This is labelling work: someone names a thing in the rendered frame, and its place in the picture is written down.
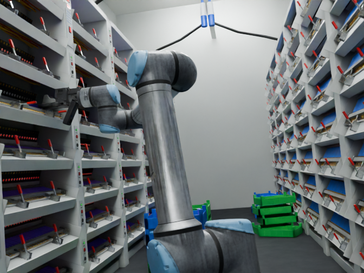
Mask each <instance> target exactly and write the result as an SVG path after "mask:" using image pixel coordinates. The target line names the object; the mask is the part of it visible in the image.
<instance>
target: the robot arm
mask: <svg viewBox="0 0 364 273"><path fill-rule="evenodd" d="M196 79H197V68H196V65H195V63H194V62H193V60H192V59H191V58H190V57H189V56H187V55H186V54H184V53H182V52H179V51H173V50H171V51H161V50H137V51H135V52H134V53H133V54H132V55H131V56H130V59H129V63H128V68H127V80H128V84H129V86H131V87H135V89H136V94H137V95H138V101H139V104H138V105H137V106H136V107H135V108H133V110H118V106H117V104H119V103H120V93H119V90H118V88H117V86H116V85H114V84H109V85H108V84H107V85H104V86H96V87H88V88H80V87H76V88H72V89H70V88H58V89H55V98H56V100H55V99H54V98H53V97H52V96H48V95H47V94H46V95H44V97H43V102H42V104H41V105H38V107H40V108H43V109H58V108H68V110H67V113H66V115H65V117H64V120H63V124H65V125H69V126H70V125H71V124H72V121H73V118H74V116H75V113H76V111H77V108H78V106H79V105H80V106H83V107H84V108H86V107H96V106H97V112H98V118H99V128H100V132H101V133H107V134H111V133H120V130H125V129H140V128H141V129H143V132H144V138H145V144H146V151H147V157H148V164H149V171H150V175H151V181H152V187H153V194H154V201H155V207H156V211H157V218H158V225H157V227H156V228H155V230H154V231H153V235H154V239H153V240H151V241H150V242H149V243H148V246H147V260H148V264H149V268H150V271H151V273H261V272H260V268H259V261H258V255H257V249H256V242H255V235H254V234H255V233H254V231H253V228H252V224H251V222H250V221H249V220H247V219H220V220H211V221H207V222H206V223H205V227H206V229H203V227H202V223H201V222H200V221H198V220H197V219H195V217H194V215H193V210H192V203H191V197H190V192H189V186H188V182H187V176H186V170H185V164H184V158H183V153H182V149H181V143H180V137H179V131H178V125H177V119H176V113H175V109H174V103H173V98H174V97H175V96H176V95H177V94H178V93H182V92H186V91H188V90H189V89H190V88H191V87H192V86H193V85H194V84H195V82H196Z"/></svg>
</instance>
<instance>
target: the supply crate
mask: <svg viewBox="0 0 364 273"><path fill-rule="evenodd" d="M193 215H194V217H195V219H197V220H198V221H200V222H201V223H202V226H204V224H205V223H206V221H207V214H206V205H202V209H199V214H198V210H194V211H193ZM144 222H145V230H147V229H155V228H156V227H157V225H158V218H157V215H156V209H152V214H151V215H149V216H148V213H144Z"/></svg>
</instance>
